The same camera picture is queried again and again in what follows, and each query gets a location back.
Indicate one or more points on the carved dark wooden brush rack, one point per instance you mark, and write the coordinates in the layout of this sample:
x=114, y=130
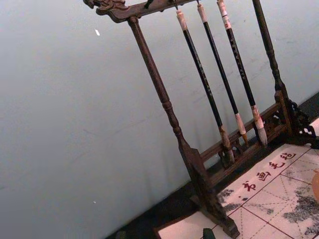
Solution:
x=154, y=74

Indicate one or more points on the black brush with grey tip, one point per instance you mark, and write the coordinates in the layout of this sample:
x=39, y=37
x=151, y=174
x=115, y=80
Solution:
x=239, y=62

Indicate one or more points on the black brush with amber tip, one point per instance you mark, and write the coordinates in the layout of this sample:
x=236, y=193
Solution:
x=219, y=64

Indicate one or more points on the peach coloured round dish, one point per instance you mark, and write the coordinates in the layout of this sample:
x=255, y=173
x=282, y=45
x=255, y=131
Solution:
x=316, y=184

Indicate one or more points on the white felt mat, red grid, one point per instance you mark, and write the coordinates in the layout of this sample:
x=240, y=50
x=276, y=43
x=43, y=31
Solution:
x=269, y=199

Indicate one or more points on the black brush with dark tip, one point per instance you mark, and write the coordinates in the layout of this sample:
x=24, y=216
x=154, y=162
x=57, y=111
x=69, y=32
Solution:
x=199, y=69

